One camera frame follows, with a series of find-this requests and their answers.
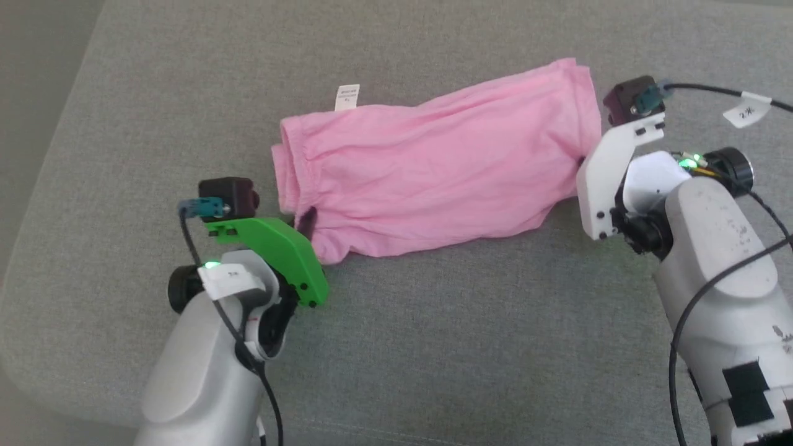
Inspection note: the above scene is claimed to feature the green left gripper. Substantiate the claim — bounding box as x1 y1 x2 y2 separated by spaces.
204 207 330 309

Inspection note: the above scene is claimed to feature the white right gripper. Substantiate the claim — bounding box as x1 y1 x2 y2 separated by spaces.
576 117 667 242

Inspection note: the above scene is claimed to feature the pink garment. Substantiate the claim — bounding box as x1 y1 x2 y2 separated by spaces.
271 58 603 266

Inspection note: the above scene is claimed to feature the grey fabric sofa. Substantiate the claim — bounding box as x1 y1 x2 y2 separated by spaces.
0 0 793 446

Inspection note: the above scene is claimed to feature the thin black right camera cable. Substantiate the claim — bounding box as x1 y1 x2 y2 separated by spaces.
663 82 793 113

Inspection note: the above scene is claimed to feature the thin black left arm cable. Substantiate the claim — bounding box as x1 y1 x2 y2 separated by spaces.
178 208 284 446

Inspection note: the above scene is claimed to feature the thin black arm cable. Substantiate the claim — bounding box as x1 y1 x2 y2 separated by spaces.
178 208 284 446
668 186 793 446

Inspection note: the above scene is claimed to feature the white cable tag with writing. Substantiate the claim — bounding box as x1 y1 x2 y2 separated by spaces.
722 91 773 129

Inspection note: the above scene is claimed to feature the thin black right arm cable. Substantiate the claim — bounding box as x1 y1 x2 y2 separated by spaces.
668 186 793 446

